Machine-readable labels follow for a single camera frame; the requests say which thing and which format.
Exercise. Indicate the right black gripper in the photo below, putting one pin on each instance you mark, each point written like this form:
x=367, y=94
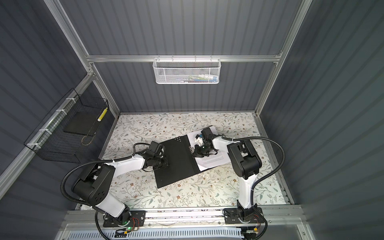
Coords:
x=197, y=153

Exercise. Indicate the black wire mesh basket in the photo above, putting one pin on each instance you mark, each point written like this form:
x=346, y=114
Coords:
x=71, y=134

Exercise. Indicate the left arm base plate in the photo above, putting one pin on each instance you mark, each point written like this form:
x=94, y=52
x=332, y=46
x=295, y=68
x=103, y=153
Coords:
x=126, y=219

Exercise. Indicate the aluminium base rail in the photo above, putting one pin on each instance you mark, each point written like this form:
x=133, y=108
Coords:
x=189, y=217

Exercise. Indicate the white vented cover strip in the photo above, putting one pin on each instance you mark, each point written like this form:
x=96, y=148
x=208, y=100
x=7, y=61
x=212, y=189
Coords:
x=176, y=233

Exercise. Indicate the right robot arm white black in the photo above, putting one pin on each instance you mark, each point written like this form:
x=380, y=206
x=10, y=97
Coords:
x=245, y=162

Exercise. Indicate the floral table mat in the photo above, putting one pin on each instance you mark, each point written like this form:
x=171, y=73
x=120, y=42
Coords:
x=218, y=187

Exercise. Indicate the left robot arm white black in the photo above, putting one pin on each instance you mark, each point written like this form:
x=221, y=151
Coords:
x=94, y=184

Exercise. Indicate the yellow marker pen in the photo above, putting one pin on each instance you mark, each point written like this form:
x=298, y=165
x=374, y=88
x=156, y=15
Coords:
x=103, y=113

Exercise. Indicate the orange folder black inside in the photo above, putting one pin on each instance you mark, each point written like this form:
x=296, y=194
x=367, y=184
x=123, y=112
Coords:
x=181, y=163

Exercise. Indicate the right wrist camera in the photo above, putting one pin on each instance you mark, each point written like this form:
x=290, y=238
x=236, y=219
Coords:
x=199, y=140

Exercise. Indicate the white wire mesh basket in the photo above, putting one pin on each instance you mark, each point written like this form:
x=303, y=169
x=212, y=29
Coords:
x=169, y=73

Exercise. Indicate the pens in white basket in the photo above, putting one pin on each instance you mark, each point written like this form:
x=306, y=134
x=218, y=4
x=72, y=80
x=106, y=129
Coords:
x=205, y=78

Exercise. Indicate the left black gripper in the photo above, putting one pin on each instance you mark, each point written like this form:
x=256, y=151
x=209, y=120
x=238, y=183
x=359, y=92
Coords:
x=166, y=162

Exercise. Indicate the black pad in basket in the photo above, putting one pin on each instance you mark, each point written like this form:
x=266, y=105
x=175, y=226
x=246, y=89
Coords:
x=84, y=124

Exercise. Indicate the printed paper sheet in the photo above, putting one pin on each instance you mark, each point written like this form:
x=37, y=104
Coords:
x=212, y=161

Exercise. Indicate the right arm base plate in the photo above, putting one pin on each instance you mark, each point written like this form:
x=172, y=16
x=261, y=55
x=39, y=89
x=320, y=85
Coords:
x=240, y=216

